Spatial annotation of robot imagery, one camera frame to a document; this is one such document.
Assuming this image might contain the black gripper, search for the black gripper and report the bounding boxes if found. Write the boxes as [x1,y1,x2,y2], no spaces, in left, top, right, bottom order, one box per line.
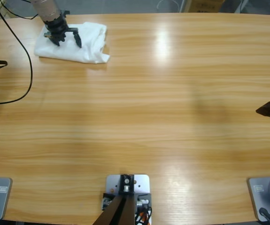
[42,15,83,49]

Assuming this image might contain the base black cable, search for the base black cable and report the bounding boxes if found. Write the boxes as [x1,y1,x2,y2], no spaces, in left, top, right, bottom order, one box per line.
[259,207,270,223]

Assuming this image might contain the white T-shirt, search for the white T-shirt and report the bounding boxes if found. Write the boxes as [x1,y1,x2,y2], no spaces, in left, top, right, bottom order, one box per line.
[33,22,111,64]

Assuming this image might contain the white mount block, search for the white mount block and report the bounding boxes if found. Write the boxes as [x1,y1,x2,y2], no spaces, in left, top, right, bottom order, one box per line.
[105,173,151,195]

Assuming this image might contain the black clamp bracket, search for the black clamp bracket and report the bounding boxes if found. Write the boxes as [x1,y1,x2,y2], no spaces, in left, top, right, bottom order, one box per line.
[101,192,152,211]

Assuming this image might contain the brown cardboard box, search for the brown cardboard box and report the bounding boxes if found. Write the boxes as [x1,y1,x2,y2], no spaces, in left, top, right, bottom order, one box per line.
[191,0,224,13]

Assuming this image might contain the long black cable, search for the long black cable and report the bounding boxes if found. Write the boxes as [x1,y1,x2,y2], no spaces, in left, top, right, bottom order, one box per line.
[0,0,34,105]

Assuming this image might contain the white wire ring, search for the white wire ring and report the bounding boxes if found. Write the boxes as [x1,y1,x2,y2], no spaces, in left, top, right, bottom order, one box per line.
[157,0,180,12]

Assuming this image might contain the thin black cable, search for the thin black cable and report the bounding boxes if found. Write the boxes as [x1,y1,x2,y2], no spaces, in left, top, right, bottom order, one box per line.
[1,0,40,20]

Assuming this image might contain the orange and black cable bundle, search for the orange and black cable bundle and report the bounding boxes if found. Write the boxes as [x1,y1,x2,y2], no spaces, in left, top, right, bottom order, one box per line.
[134,206,153,225]

